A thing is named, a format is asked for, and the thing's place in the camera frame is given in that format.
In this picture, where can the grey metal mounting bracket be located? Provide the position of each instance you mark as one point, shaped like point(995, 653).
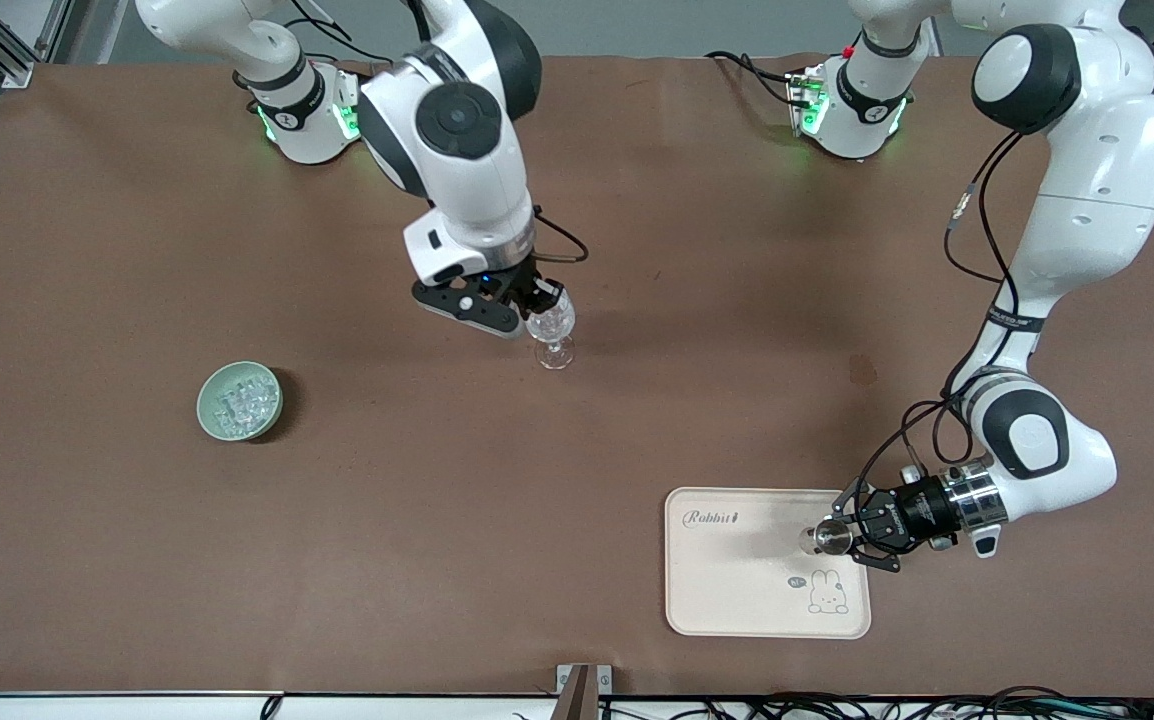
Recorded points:
point(605, 680)

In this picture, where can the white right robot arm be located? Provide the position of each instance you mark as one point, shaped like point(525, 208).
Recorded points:
point(457, 160)

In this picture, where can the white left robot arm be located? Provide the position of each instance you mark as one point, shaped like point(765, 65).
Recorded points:
point(1097, 200)

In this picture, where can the green ceramic bowl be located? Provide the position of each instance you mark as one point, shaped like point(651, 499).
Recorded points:
point(205, 400)

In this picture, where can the cream rabbit print tray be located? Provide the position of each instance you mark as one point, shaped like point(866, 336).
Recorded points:
point(737, 580)

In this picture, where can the steel double jigger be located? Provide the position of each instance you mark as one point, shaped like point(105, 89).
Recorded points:
point(827, 538)

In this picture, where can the brown table mat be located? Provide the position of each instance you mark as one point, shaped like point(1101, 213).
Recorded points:
point(437, 550)

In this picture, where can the clear stemmed wine glass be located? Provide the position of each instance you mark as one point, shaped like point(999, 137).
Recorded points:
point(555, 345)

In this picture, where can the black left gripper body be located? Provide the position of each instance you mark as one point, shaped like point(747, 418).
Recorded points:
point(915, 508)

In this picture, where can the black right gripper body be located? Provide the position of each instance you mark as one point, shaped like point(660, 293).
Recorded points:
point(518, 284)

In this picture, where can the grey metal camera pole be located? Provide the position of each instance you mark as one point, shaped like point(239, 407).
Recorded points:
point(577, 700)

